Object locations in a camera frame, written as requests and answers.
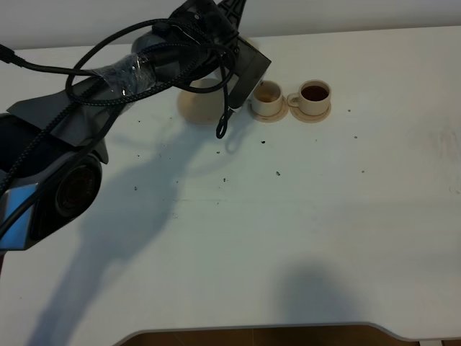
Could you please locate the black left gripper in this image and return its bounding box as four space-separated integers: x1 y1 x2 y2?
169 1 249 65

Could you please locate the beige ceramic teapot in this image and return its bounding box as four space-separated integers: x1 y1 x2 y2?
241 36 259 50

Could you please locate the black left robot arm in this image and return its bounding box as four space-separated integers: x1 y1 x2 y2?
1 1 245 252

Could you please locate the large beige teapot saucer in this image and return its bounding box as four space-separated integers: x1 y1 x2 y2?
176 89 224 125

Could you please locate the left beige teacup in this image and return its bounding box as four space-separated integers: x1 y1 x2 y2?
249 81 287 116

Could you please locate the beige teacup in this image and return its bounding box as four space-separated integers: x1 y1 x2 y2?
249 81 287 116
287 80 331 116

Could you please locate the left small beige saucer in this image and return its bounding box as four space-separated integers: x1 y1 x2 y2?
248 104 289 123

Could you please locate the small beige saucer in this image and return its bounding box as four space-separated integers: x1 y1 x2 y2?
290 105 331 123
248 104 289 123

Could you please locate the right small beige saucer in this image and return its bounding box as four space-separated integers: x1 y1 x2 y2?
290 105 331 123

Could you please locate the right beige teacup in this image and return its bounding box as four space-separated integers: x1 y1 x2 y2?
287 80 331 116

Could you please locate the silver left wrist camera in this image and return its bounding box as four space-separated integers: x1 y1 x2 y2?
228 37 271 112

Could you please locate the braided black left cable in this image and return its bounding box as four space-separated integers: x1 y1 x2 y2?
0 19 241 239

